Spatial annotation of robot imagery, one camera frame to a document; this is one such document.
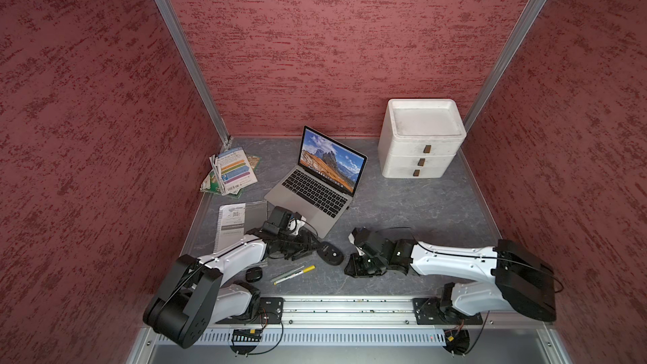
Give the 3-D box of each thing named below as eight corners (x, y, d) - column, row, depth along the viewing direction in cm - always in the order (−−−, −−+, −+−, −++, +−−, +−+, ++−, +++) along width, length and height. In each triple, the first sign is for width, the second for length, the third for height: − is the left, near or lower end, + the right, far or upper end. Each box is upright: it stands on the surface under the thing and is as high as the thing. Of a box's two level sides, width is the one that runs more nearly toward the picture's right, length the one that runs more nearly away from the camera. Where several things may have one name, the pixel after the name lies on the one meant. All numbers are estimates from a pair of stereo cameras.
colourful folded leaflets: (198, 196, 102) (196, 193, 100) (216, 151, 118) (214, 147, 116) (252, 196, 102) (251, 193, 100) (263, 151, 119) (262, 148, 117)
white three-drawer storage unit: (382, 180, 108) (395, 137, 87) (376, 143, 122) (386, 99, 102) (446, 180, 108) (474, 138, 88) (432, 143, 122) (454, 100, 102)
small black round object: (245, 281, 81) (244, 280, 79) (248, 268, 84) (246, 266, 82) (261, 281, 81) (260, 280, 79) (263, 268, 84) (262, 266, 82)
